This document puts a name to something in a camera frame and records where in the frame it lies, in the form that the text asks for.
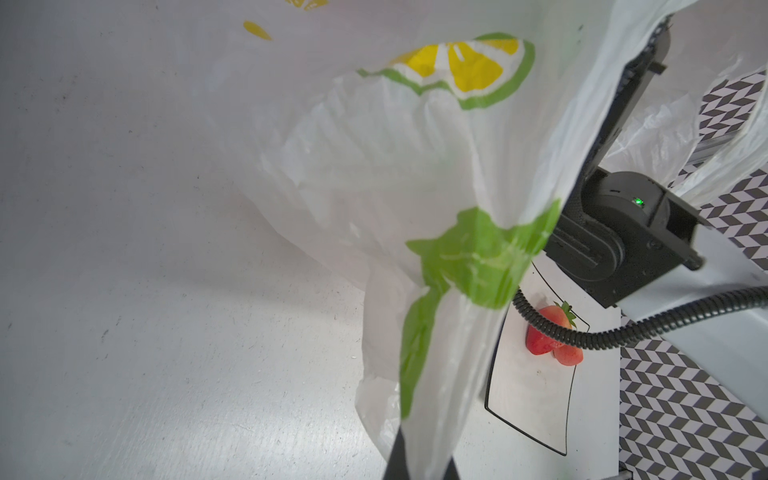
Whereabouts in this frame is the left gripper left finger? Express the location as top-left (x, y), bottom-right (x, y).
top-left (383, 429), bottom-right (410, 480)

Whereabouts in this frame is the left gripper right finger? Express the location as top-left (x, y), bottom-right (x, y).
top-left (443, 458), bottom-right (460, 480)

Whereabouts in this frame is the red fake strawberry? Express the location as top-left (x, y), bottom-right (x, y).
top-left (525, 301), bottom-right (575, 355)

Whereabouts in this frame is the white plastic bag lemon print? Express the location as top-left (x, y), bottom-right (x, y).
top-left (176, 1), bottom-right (767, 479)

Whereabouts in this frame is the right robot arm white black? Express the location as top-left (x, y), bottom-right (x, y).
top-left (513, 21), bottom-right (767, 417)

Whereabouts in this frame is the white mat black border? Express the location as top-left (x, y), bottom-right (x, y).
top-left (485, 257), bottom-right (592, 456)

